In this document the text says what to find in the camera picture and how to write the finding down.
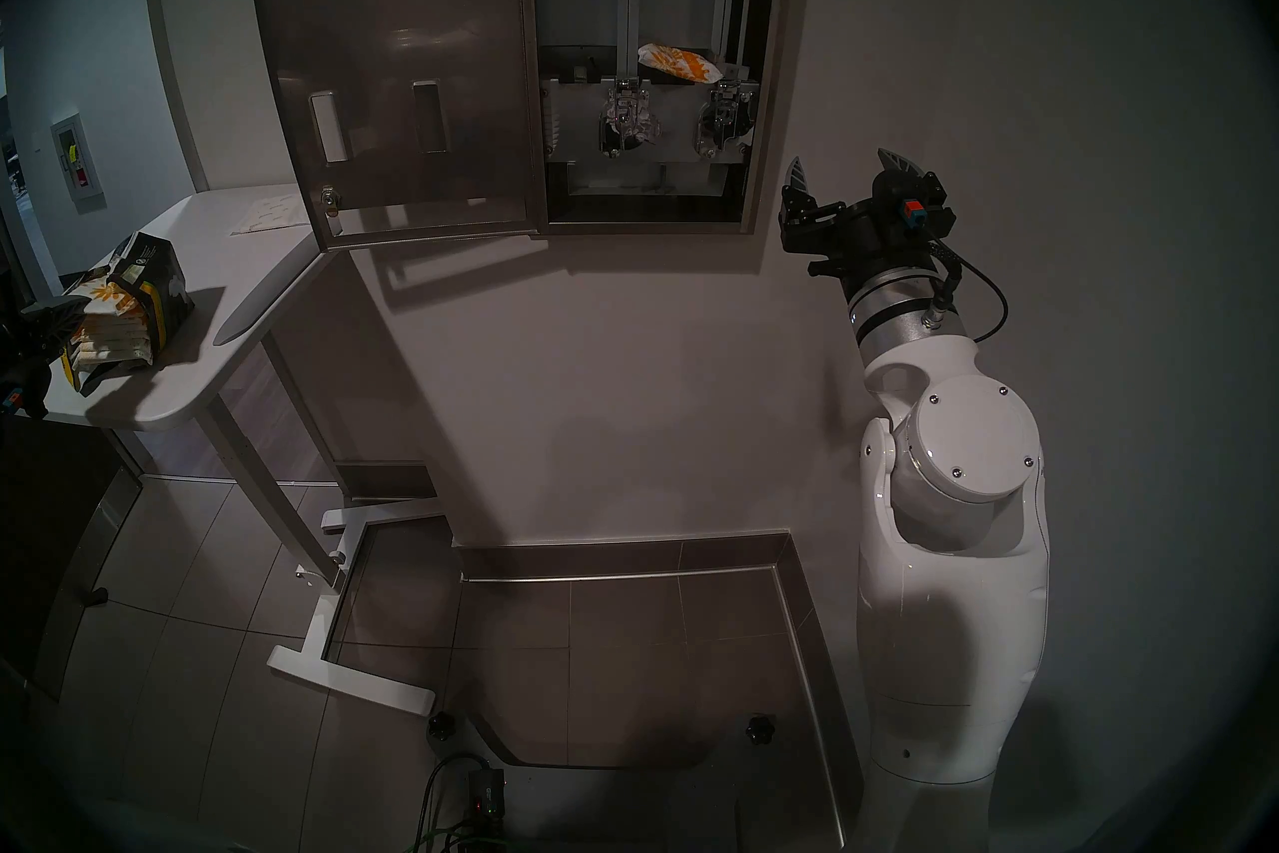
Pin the chrome pad dispensing mechanism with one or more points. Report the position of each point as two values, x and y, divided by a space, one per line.
628 119

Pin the brass lock latch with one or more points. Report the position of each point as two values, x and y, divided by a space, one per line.
331 201

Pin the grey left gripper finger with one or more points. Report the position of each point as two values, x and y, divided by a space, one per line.
55 313

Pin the black star knob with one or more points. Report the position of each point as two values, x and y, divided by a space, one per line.
448 725
760 729

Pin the white pad with orange flower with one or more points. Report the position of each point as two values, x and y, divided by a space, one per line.
110 296

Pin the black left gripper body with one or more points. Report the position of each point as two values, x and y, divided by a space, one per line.
20 366

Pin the red fire extinguisher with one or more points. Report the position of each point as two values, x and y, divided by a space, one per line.
82 176

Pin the orange white pad packet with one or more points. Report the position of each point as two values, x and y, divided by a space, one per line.
679 62

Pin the chrome tampon dispensing mechanism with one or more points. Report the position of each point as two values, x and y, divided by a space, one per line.
726 119

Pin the flat white wrapped pad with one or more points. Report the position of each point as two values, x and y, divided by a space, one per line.
265 213

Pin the grey door frame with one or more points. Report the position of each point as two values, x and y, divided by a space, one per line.
170 11

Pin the stainless steel dispenser door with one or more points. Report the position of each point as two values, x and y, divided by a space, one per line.
400 61

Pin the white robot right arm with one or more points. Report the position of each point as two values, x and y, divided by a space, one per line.
949 561

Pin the black power box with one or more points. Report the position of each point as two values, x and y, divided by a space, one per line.
488 801

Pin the black yellow pad package bag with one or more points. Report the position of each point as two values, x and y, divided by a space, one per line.
165 281

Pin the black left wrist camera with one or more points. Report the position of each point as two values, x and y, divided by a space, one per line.
12 399

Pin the wall fire extinguisher cabinet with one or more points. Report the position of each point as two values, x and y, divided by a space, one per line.
78 161

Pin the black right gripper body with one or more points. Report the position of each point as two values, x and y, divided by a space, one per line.
849 246

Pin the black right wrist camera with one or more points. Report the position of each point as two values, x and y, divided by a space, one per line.
911 211

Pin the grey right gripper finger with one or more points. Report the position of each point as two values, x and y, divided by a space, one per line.
902 167
796 186

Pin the dark robot base platform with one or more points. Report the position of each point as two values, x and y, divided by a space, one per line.
620 801

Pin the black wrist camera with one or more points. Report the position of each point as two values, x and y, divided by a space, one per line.
911 211
12 399

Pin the stack of white wrapped pads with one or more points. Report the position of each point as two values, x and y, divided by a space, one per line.
110 343

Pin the white table with legs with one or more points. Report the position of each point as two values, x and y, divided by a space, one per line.
200 341

